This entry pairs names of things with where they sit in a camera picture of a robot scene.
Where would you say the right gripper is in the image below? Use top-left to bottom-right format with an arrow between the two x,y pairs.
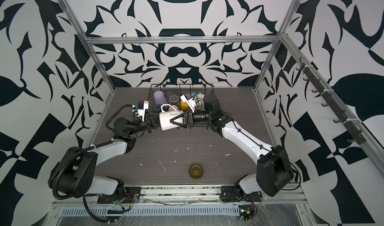
173,107 -> 215,131

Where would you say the yellow mug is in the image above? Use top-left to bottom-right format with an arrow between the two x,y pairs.
180,101 -> 190,111

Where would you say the cream white mug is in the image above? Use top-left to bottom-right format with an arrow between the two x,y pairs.
159,104 -> 184,131

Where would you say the clear glass tumbler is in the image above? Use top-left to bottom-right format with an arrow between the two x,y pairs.
169,94 -> 180,107

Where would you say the lavender plastic cup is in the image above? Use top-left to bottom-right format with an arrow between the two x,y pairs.
154,90 -> 168,105

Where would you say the olive green glass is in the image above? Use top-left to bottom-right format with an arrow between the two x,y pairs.
189,164 -> 204,180

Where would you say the dark green mug white inside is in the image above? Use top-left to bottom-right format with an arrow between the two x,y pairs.
153,104 -> 162,114

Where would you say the cream mug pink handle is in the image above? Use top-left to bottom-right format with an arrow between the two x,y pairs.
168,105 -> 179,111

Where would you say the white mug red inside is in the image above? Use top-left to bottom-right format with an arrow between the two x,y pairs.
195,93 -> 205,108

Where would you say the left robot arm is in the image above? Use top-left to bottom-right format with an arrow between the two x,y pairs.
48,114 -> 160,200

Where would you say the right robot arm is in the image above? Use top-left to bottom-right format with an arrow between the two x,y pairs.
160,93 -> 294,197

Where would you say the green circuit board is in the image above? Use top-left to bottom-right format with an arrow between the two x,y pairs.
239,205 -> 257,221

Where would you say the black wire dish rack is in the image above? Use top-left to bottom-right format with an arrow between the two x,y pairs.
148,83 -> 215,113

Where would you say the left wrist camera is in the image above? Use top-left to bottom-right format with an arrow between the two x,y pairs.
133,101 -> 149,122

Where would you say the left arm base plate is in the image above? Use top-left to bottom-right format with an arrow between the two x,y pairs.
97,187 -> 142,204

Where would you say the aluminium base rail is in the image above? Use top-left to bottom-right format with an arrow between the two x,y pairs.
50,182 -> 308,207

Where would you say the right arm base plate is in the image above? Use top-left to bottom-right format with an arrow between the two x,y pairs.
220,186 -> 262,203

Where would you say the aluminium frame crossbar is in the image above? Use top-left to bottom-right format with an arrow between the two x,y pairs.
85,35 -> 278,45

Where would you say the white slotted cable duct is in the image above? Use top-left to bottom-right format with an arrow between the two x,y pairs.
61,205 -> 240,217

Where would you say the grey wall hook rail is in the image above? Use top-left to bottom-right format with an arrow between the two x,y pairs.
297,59 -> 367,145

